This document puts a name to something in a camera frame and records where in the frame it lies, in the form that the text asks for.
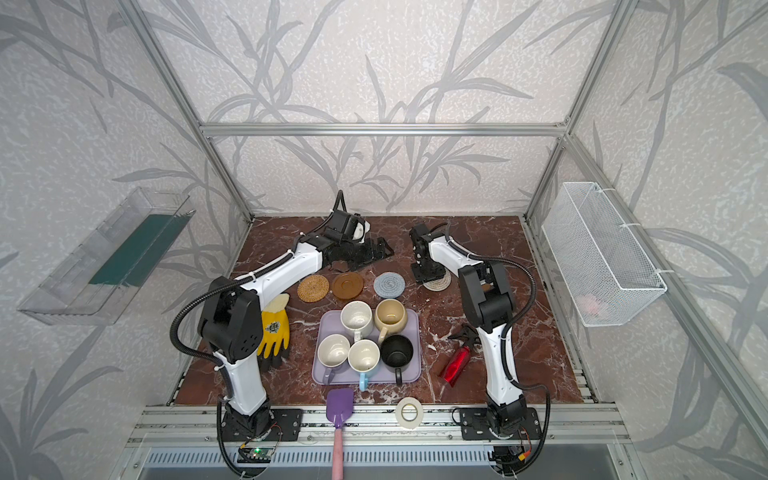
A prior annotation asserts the red spray bottle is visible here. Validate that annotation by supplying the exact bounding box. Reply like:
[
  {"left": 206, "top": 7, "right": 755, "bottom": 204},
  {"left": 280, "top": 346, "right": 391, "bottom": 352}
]
[{"left": 440, "top": 323, "right": 480, "bottom": 387}]

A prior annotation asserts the white patterned woven coaster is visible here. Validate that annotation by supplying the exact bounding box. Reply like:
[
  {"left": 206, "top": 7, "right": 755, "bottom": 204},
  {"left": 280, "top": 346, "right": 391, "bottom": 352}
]
[{"left": 423, "top": 270, "right": 452, "bottom": 292}]

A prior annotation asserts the woven straw coaster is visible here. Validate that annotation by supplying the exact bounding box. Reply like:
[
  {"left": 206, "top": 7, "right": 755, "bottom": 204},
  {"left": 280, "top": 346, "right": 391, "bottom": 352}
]
[{"left": 297, "top": 274, "right": 330, "bottom": 303}]

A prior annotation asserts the yellow black work glove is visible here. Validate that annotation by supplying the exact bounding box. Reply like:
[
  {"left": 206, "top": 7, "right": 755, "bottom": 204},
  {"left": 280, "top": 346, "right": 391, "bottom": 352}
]
[{"left": 257, "top": 293, "right": 290, "bottom": 372}]

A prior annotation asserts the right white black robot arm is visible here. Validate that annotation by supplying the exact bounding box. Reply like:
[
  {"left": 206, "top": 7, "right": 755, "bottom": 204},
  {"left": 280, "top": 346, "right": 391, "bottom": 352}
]
[{"left": 409, "top": 223, "right": 537, "bottom": 436}]

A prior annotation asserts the white wire basket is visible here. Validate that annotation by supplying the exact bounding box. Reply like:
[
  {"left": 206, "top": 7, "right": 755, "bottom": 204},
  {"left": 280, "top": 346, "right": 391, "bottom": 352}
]
[{"left": 542, "top": 182, "right": 667, "bottom": 327}]

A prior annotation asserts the white mug purple handle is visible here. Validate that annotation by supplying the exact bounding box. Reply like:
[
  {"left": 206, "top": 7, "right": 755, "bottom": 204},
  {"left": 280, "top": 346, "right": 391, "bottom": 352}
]
[{"left": 317, "top": 334, "right": 350, "bottom": 385}]

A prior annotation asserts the grey blue woven coaster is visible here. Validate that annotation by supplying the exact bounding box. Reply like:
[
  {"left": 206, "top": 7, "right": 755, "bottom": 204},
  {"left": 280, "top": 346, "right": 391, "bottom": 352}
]
[{"left": 374, "top": 272, "right": 406, "bottom": 299}]

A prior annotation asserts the white tape roll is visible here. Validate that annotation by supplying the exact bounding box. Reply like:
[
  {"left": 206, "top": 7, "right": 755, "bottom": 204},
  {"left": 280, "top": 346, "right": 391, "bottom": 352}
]
[{"left": 394, "top": 397, "right": 424, "bottom": 430}]

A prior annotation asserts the brown wooden coaster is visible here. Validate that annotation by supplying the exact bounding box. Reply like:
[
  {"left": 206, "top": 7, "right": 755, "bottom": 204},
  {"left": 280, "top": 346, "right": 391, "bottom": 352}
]
[{"left": 331, "top": 272, "right": 364, "bottom": 301}]

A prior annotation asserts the white speckled mug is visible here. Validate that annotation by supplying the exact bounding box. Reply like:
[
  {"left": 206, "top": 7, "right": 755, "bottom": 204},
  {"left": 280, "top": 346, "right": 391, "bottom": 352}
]
[{"left": 340, "top": 301, "right": 374, "bottom": 343}]

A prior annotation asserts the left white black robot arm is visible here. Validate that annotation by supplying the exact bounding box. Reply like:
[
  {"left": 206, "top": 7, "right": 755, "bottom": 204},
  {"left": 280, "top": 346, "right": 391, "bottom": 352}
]
[{"left": 169, "top": 208, "right": 394, "bottom": 424}]

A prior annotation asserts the lilac plastic tray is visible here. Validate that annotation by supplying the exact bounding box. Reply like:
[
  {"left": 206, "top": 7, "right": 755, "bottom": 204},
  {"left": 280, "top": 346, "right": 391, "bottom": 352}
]
[{"left": 312, "top": 308, "right": 422, "bottom": 385}]

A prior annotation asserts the white mug blue handle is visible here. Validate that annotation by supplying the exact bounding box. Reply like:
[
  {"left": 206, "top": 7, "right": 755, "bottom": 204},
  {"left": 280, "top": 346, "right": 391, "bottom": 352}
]
[{"left": 347, "top": 339, "right": 380, "bottom": 392}]

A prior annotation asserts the black mug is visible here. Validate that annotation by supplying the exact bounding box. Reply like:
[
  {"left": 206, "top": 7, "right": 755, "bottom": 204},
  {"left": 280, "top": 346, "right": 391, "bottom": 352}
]
[{"left": 380, "top": 334, "right": 414, "bottom": 386}]

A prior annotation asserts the clear plastic wall shelf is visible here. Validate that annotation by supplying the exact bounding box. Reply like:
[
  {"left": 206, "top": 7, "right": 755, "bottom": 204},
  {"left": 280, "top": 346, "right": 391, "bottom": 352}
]
[{"left": 18, "top": 187, "right": 196, "bottom": 326}]

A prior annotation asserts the purple pink spatula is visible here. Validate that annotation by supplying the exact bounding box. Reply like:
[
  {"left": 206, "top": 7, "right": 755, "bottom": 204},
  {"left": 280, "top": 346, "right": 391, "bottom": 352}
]
[{"left": 326, "top": 388, "right": 354, "bottom": 480}]

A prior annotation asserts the beige ceramic mug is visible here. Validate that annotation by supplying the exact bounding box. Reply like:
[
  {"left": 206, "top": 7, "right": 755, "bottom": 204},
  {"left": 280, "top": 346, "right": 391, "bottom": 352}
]
[{"left": 374, "top": 299, "right": 408, "bottom": 345}]

